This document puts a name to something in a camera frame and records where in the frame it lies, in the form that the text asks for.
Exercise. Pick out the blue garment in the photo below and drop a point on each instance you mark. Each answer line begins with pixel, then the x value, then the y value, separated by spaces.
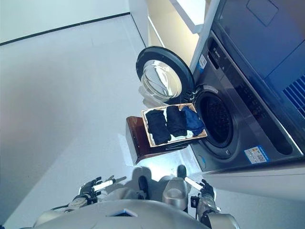
pixel 194 122

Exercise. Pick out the white QR code sticker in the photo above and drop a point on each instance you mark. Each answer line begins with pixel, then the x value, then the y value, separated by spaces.
pixel 202 62

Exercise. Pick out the grey front-load washing machine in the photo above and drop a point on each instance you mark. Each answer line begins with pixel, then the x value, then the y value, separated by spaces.
pixel 247 114

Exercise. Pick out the black garment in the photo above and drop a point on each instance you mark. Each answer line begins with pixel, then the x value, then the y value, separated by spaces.
pixel 158 128

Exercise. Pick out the woven wicker laundry basket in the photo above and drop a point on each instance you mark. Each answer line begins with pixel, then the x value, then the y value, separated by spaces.
pixel 201 136

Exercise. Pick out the grey robot torso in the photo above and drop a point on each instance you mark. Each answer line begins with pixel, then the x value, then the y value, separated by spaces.
pixel 119 214

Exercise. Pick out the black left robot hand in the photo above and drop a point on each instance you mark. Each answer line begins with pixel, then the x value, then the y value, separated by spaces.
pixel 89 189

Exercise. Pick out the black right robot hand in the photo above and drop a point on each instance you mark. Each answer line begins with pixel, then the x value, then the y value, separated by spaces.
pixel 207 189

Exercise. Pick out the dark navy garment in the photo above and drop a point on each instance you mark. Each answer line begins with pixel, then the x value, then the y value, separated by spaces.
pixel 176 122

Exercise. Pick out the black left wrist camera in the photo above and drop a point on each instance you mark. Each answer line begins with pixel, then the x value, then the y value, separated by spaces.
pixel 91 199

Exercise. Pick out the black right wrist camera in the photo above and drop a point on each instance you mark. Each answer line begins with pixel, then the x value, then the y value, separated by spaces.
pixel 194 201

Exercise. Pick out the blue white energy label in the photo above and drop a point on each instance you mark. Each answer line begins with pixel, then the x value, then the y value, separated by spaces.
pixel 257 155

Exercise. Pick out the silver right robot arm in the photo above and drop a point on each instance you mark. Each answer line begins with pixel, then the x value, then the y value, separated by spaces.
pixel 214 214

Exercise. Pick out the round glass washer door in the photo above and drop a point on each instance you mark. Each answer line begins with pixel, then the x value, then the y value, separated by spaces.
pixel 177 63

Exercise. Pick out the silver right robot leg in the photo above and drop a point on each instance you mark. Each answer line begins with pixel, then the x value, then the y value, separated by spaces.
pixel 175 193

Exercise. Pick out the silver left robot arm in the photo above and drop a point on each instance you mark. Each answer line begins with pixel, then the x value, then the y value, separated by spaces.
pixel 76 205

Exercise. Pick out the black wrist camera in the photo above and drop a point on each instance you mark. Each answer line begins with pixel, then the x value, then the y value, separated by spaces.
pixel 194 201
pixel 91 199

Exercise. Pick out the brown glossy stool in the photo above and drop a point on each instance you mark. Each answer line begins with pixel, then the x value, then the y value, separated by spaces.
pixel 137 136

